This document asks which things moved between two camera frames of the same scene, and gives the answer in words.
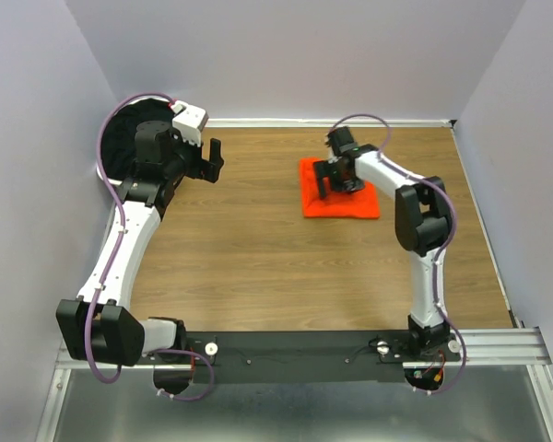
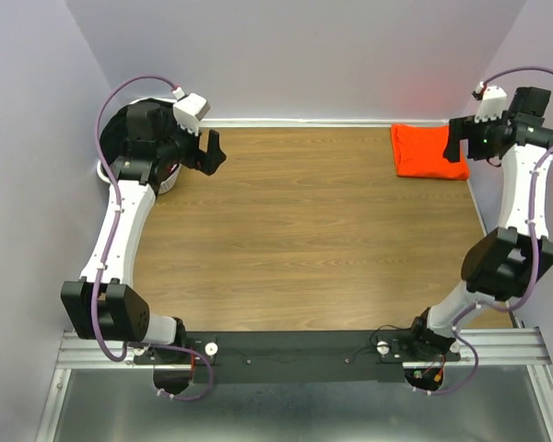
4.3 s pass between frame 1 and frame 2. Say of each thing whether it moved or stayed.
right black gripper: moved
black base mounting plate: stayed
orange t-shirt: moved
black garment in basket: stayed
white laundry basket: stayed
